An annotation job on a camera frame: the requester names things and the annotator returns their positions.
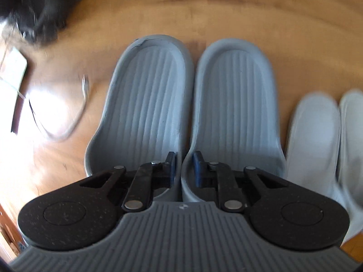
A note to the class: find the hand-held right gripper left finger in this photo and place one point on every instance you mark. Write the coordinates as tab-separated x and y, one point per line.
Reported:
171	172

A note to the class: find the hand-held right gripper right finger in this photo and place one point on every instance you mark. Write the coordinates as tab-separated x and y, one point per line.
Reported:
197	172

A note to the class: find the dark grey slide sandal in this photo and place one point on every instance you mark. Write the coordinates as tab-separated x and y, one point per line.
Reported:
141	104
235	104

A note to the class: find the light grey slide sandal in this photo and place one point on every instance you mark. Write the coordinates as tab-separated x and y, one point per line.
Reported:
312	136
353	136

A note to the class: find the white flat power strip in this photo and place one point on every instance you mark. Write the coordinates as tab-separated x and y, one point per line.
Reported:
12	68

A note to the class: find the dark cloth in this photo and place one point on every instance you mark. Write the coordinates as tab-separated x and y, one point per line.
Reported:
42	5

